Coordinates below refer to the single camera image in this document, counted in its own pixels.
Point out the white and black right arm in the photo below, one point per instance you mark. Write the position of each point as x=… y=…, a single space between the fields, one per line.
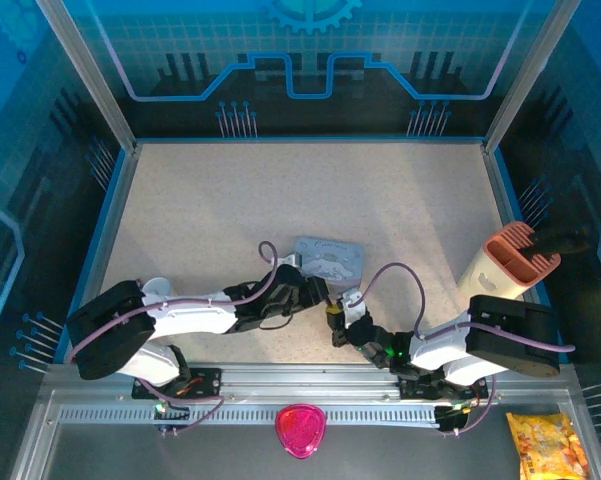
x=440 y=345

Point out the aluminium mounting rail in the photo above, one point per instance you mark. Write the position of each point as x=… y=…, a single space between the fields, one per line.
x=305 y=382

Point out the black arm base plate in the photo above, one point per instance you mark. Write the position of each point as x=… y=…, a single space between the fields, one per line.
x=207 y=382
x=410 y=390

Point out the pink translucent bowl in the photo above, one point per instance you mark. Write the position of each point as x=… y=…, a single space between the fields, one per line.
x=300 y=430

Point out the yellow snack bag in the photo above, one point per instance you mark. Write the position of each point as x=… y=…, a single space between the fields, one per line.
x=545 y=445

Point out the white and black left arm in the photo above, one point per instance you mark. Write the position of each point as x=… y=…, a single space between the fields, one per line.
x=195 y=317

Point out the pink and white holder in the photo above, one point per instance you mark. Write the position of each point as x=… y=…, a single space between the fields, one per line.
x=485 y=275

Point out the aluminium frame post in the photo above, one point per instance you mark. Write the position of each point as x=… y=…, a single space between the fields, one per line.
x=87 y=75
x=530 y=75

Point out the blue table side rim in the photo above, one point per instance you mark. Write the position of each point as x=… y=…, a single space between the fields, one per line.
x=512 y=200
x=97 y=240

